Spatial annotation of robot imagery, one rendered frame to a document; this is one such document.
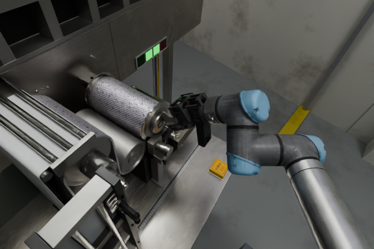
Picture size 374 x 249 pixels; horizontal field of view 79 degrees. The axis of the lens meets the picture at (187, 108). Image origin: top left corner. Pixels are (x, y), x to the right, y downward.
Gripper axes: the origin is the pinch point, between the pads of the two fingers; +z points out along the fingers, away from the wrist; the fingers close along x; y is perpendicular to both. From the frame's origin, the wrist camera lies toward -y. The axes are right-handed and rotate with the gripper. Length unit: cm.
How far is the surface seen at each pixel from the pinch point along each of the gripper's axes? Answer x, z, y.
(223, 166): -15.3, 5.9, -38.7
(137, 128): 8.2, 5.1, 4.0
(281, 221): -53, 26, -143
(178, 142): -8.3, 15.3, -17.5
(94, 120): 13.0, 18.1, 12.1
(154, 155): 7.8, 8.2, -9.0
